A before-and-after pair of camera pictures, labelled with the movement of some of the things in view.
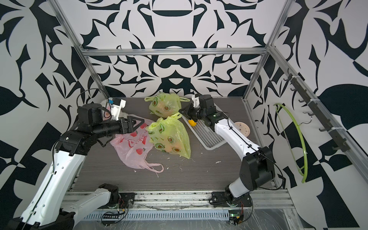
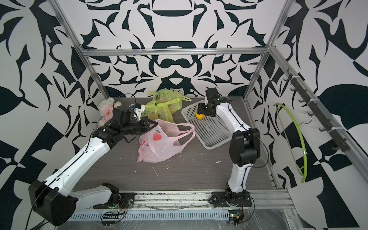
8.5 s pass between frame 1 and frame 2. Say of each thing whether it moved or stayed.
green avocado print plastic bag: moved
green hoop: stayed
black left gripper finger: moved
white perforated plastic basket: stayed
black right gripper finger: moved
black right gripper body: moved
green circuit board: stayed
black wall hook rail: stayed
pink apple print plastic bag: moved
